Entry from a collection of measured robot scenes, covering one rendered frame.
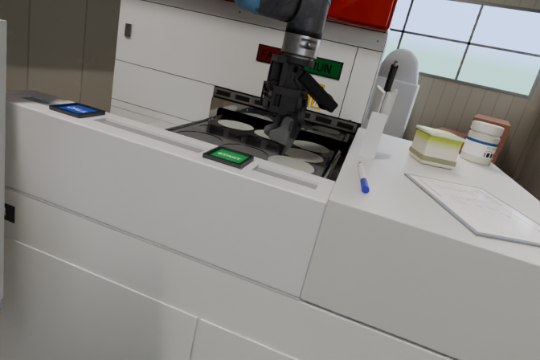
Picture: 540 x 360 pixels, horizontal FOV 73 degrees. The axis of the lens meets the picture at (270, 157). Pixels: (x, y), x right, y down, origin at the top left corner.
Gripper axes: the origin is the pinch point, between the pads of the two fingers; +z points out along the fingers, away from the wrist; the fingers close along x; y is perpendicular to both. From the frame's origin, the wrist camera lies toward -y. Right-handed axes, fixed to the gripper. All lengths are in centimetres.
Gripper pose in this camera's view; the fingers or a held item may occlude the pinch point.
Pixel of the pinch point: (285, 149)
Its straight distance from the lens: 82.2
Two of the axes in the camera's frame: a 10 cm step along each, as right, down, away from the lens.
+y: -9.2, -1.0, -3.7
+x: 3.2, 3.4, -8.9
